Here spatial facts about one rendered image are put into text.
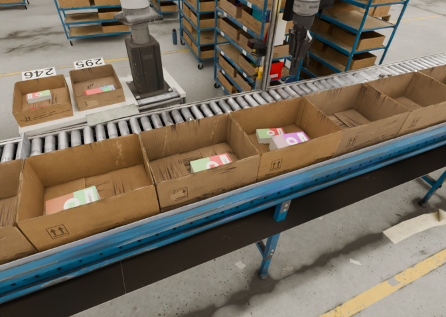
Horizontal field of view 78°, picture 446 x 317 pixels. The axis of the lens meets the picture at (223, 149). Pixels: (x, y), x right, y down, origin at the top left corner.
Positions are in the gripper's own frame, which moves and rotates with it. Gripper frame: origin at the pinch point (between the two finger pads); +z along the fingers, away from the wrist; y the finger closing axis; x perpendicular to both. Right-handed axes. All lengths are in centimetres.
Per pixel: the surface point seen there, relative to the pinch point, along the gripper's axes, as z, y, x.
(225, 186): 32, 23, -41
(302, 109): 24.7, -2.1, 11.9
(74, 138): 48, -54, -96
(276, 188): 34, 30, -22
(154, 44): 13, -85, -40
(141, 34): 8, -88, -47
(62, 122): 47, -72, -102
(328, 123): 21.4, 15.6, 12.1
